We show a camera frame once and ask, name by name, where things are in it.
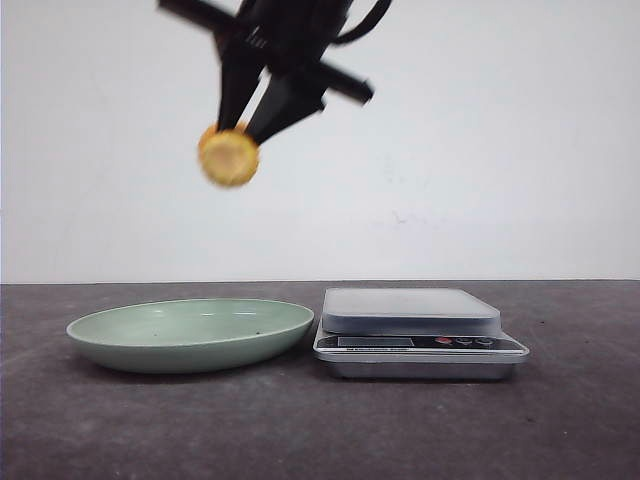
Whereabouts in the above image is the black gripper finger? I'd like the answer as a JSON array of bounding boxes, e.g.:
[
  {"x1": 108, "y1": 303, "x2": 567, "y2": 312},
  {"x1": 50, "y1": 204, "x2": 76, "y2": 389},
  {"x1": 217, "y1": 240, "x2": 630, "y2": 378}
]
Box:
[
  {"x1": 215, "y1": 25, "x2": 265, "y2": 130},
  {"x1": 246, "y1": 73, "x2": 326, "y2": 145}
]

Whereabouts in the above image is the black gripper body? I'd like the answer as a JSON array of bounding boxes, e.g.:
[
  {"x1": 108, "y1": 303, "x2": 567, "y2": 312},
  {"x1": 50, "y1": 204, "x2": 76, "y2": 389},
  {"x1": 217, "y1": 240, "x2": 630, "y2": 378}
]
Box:
[{"x1": 158, "y1": 0, "x2": 375, "y2": 104}]

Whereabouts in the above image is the yellow corn cob piece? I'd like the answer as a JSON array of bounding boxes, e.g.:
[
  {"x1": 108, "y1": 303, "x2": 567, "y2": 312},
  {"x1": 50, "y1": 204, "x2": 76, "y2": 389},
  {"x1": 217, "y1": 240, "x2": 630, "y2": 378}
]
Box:
[{"x1": 197, "y1": 122, "x2": 259, "y2": 188}]

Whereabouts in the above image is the silver digital kitchen scale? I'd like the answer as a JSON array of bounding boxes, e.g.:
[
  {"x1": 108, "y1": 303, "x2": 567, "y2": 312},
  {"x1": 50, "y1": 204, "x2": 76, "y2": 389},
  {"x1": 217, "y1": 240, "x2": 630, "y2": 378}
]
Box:
[{"x1": 313, "y1": 288, "x2": 530, "y2": 381}]

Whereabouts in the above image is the green shallow plate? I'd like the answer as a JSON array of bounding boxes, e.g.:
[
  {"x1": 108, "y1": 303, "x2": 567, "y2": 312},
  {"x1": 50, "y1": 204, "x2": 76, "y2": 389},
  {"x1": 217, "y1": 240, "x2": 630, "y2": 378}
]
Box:
[{"x1": 66, "y1": 298, "x2": 314, "y2": 374}]

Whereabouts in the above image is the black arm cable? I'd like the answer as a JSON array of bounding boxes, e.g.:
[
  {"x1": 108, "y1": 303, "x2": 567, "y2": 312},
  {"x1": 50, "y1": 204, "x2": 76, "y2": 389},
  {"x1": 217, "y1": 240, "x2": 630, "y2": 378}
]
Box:
[{"x1": 333, "y1": 0, "x2": 394, "y2": 47}]

